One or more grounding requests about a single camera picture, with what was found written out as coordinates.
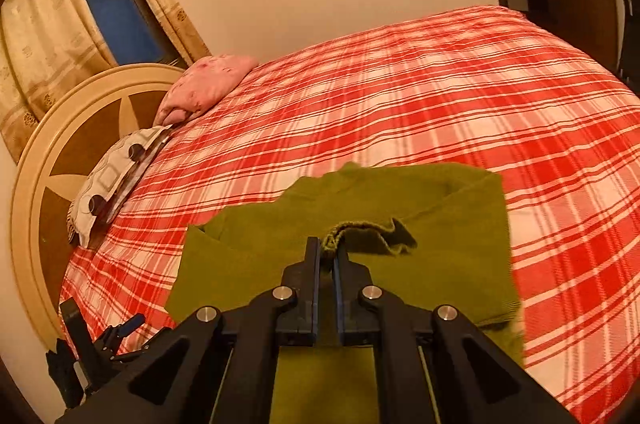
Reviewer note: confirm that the dark chair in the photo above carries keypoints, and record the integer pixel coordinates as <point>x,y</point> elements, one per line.
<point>629,39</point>

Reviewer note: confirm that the green knit sweater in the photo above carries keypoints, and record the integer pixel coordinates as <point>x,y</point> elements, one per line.
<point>450,244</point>

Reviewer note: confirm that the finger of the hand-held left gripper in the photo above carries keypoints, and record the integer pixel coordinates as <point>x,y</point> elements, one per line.
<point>131,323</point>

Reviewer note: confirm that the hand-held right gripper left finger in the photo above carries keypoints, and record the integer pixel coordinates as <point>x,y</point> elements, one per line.
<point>315,284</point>

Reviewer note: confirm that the grey patterned pillow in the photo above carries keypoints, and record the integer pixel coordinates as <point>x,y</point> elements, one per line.
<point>112,176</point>

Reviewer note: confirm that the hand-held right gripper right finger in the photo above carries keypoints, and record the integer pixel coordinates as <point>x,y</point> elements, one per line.
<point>340,294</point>

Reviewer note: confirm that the window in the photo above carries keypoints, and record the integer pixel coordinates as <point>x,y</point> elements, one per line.
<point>117,9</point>

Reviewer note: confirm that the pink pillow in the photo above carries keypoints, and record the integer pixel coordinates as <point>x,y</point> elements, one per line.
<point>205,86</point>

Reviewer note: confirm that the bed with red plaid sheet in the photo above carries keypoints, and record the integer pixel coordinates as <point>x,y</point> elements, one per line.
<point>400,104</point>

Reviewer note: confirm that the cream and brown headboard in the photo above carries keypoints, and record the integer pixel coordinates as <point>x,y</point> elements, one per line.
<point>65,139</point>

